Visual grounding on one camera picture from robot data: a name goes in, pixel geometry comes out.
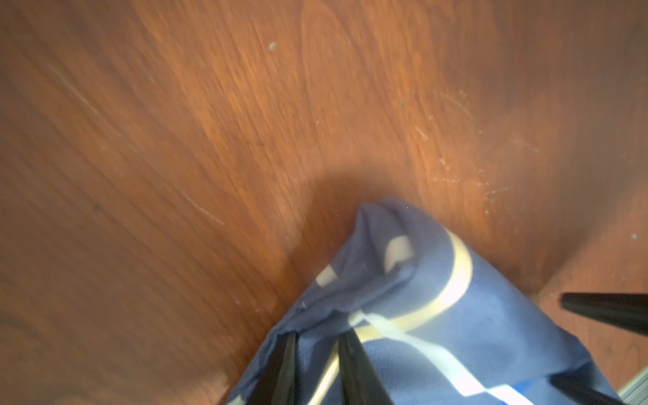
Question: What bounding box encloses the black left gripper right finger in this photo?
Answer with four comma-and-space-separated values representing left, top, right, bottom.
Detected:
337, 330, 393, 405

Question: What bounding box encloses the blue striped pillowcase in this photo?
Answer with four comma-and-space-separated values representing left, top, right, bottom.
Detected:
229, 198, 615, 404

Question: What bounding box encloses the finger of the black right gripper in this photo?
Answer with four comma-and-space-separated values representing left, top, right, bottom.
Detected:
560, 293, 647, 337
549, 374, 625, 405

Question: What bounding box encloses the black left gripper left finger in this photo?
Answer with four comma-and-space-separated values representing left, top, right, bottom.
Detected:
247, 332, 297, 405

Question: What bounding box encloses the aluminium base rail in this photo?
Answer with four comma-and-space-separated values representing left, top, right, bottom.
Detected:
618, 367, 648, 405

